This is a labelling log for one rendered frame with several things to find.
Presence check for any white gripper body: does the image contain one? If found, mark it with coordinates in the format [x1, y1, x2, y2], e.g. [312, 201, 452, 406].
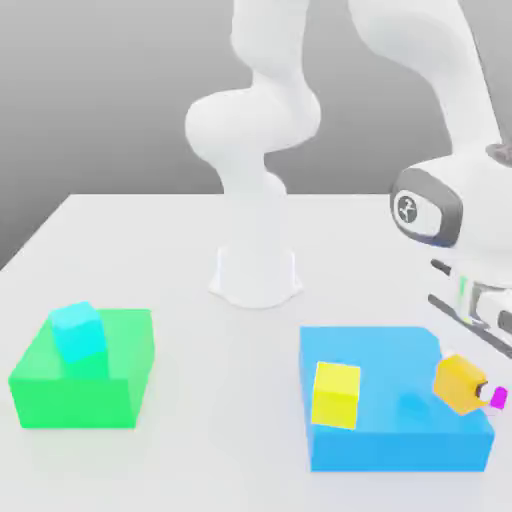
[423, 293, 512, 388]

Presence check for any small orange cube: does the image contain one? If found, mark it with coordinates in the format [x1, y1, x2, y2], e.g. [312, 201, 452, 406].
[433, 353, 490, 417]

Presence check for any small yellow cube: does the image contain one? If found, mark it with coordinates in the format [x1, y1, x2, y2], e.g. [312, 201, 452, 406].
[310, 360, 362, 432]

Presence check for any small cyan cube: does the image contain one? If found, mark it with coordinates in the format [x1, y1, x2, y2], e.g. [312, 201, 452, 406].
[48, 300, 109, 366]

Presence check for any large blue box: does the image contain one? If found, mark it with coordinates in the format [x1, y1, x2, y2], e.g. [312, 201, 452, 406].
[298, 325, 496, 473]

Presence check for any large green box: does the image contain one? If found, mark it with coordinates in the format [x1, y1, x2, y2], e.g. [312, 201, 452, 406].
[7, 307, 156, 430]

